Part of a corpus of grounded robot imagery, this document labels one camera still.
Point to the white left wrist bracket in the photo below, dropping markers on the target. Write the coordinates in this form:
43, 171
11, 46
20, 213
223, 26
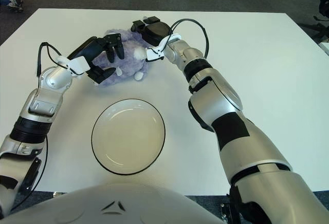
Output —
78, 64

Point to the black device on stand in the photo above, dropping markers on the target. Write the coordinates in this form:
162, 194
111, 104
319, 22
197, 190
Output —
325, 7

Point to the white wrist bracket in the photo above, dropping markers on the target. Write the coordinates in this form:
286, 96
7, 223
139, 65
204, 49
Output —
78, 64
154, 53

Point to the white plate with black rim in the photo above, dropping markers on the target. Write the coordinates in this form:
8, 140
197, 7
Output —
128, 136

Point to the black stand legs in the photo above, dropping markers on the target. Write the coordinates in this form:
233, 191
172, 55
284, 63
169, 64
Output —
320, 28

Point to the purple plush bunny doll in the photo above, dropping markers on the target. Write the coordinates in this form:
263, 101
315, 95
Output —
131, 52

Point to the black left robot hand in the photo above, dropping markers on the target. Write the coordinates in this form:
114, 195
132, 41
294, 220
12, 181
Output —
90, 48

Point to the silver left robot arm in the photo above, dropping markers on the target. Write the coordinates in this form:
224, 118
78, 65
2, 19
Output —
41, 100

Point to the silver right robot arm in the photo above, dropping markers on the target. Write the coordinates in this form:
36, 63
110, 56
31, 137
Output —
231, 121

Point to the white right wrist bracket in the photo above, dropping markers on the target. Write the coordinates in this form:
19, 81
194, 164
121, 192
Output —
154, 53

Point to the grey white sneaker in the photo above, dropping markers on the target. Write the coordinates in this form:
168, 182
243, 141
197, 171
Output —
16, 3

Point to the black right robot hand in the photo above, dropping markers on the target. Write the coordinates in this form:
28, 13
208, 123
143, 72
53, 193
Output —
154, 32

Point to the grey robot torso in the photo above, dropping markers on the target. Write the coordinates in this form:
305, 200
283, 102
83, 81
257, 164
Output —
115, 208

